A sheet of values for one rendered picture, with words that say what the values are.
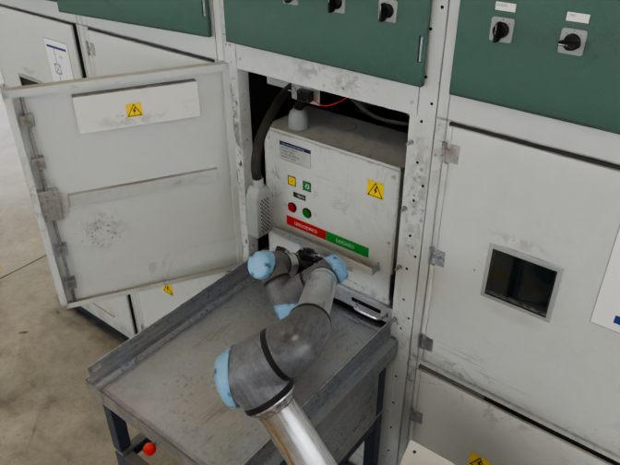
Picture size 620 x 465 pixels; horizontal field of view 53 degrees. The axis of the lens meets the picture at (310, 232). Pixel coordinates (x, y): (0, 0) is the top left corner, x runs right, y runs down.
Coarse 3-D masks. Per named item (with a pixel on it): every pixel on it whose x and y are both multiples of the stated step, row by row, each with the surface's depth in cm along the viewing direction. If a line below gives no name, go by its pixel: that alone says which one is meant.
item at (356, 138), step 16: (320, 112) 201; (272, 128) 190; (288, 128) 190; (320, 128) 190; (336, 128) 190; (352, 128) 190; (368, 128) 190; (384, 128) 190; (320, 144) 180; (336, 144) 180; (352, 144) 180; (368, 144) 180; (384, 144) 180; (400, 144) 180; (368, 160) 172; (384, 160) 171; (400, 160) 171; (400, 176) 168; (400, 192) 171; (400, 208) 174
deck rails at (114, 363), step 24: (216, 288) 205; (240, 288) 211; (192, 312) 199; (144, 336) 185; (168, 336) 191; (384, 336) 187; (120, 360) 180; (360, 360) 179; (96, 384) 174; (336, 384) 171; (312, 408) 164; (264, 456) 151
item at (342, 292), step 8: (264, 248) 218; (336, 288) 201; (344, 288) 199; (336, 296) 203; (344, 296) 201; (352, 296) 198; (360, 296) 196; (368, 296) 195; (352, 304) 200; (360, 304) 198; (368, 304) 195; (376, 304) 193; (384, 304) 192; (392, 304) 192; (368, 312) 197; (376, 312) 194
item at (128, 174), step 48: (48, 96) 171; (96, 96) 173; (144, 96) 178; (192, 96) 184; (48, 144) 177; (96, 144) 183; (144, 144) 188; (192, 144) 194; (48, 192) 182; (96, 192) 188; (144, 192) 194; (192, 192) 203; (48, 240) 189; (96, 240) 198; (144, 240) 205; (192, 240) 212; (240, 240) 216; (96, 288) 207; (144, 288) 211
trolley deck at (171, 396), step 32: (256, 288) 212; (224, 320) 198; (256, 320) 197; (352, 320) 197; (160, 352) 185; (192, 352) 185; (352, 352) 185; (384, 352) 185; (128, 384) 175; (160, 384) 175; (192, 384) 175; (320, 384) 175; (352, 384) 174; (128, 416) 168; (160, 416) 165; (192, 416) 165; (224, 416) 165; (320, 416) 165; (192, 448) 156; (224, 448) 156; (256, 448) 156
